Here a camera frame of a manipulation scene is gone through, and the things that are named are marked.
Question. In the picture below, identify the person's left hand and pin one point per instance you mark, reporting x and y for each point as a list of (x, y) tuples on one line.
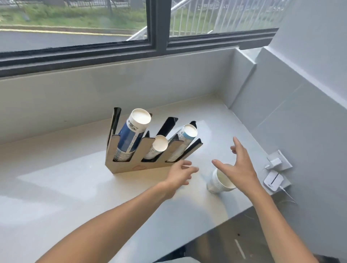
[(175, 177)]

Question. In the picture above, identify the person's right hand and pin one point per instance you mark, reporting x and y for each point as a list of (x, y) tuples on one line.
[(242, 170)]

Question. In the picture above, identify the person's right thumb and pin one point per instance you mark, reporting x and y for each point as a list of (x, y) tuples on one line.
[(221, 164)]

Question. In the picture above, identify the person's left thumb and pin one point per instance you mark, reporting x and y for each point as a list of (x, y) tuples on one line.
[(186, 180)]

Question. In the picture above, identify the person's right forearm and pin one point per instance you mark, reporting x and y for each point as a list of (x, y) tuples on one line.
[(276, 225)]

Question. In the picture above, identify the person's left forearm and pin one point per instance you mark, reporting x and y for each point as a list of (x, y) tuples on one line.
[(116, 227)]

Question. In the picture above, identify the stack of plain white cups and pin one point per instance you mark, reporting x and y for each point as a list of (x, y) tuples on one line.
[(218, 183)]

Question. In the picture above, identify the stack of small white cups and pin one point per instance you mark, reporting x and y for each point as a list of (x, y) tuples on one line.
[(157, 145)]

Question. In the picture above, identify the stack of light blue cups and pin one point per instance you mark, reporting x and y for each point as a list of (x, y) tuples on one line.
[(184, 134)]

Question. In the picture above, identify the white charger plug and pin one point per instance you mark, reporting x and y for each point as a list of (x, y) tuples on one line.
[(275, 163)]

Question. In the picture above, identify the white box device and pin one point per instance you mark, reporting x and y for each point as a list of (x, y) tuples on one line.
[(273, 181)]

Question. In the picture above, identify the wooden and black cup holder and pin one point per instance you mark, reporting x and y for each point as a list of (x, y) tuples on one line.
[(127, 162)]

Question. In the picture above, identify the stack of blue print cups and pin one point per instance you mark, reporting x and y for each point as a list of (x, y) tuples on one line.
[(130, 135)]

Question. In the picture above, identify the light grey garment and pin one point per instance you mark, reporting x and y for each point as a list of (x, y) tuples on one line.
[(176, 260)]

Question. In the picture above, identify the white metal railing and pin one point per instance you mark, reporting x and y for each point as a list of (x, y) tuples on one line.
[(217, 16)]

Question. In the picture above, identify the white wall socket plate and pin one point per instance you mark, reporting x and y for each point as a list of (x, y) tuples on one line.
[(284, 159)]

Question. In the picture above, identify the dark window frame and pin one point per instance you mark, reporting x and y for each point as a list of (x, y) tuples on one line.
[(158, 27)]

